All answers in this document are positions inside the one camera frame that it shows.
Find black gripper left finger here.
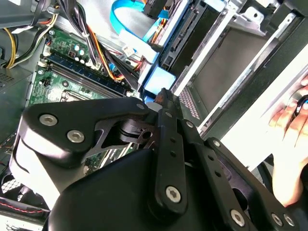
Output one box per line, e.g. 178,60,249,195
9,88,189,218

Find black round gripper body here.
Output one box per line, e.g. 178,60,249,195
43,149,231,231

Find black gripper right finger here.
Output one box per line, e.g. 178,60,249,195
171,93,304,231

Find round black blue-ringed tool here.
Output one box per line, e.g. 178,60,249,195
291,94,308,121

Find hard disk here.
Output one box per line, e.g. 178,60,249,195
138,0,229,102

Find person's bare hand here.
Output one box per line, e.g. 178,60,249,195
268,74,308,207

